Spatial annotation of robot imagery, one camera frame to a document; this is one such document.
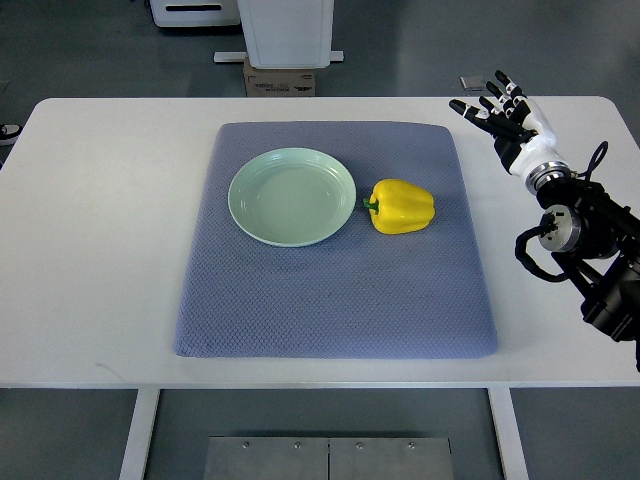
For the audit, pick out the yellow bell pepper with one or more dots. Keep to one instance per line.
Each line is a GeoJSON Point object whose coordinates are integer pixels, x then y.
{"type": "Point", "coordinates": [397, 207]}

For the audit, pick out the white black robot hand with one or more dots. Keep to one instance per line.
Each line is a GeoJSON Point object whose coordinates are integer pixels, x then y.
{"type": "Point", "coordinates": [522, 135]}

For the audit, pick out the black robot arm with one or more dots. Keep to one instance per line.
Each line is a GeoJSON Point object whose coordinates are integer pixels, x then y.
{"type": "Point", "coordinates": [588, 239]}

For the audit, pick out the grey metal base plate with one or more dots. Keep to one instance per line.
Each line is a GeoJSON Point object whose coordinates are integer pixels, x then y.
{"type": "Point", "coordinates": [328, 458]}

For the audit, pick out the small grey floor plate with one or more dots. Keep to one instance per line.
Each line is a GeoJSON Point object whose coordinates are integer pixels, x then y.
{"type": "Point", "coordinates": [472, 83]}

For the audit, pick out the white cabinet with slot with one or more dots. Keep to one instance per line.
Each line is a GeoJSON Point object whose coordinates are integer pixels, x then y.
{"type": "Point", "coordinates": [196, 13]}

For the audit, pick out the light green plate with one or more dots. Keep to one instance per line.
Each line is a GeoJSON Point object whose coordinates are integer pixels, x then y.
{"type": "Point", "coordinates": [292, 197]}

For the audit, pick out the brown cardboard box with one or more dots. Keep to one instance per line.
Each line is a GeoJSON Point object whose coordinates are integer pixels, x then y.
{"type": "Point", "coordinates": [277, 83]}

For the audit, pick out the blue-grey textured mat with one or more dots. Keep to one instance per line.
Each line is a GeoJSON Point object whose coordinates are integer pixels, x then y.
{"type": "Point", "coordinates": [358, 294]}

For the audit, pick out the white table frame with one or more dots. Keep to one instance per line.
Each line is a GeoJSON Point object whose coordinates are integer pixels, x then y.
{"type": "Point", "coordinates": [502, 410]}

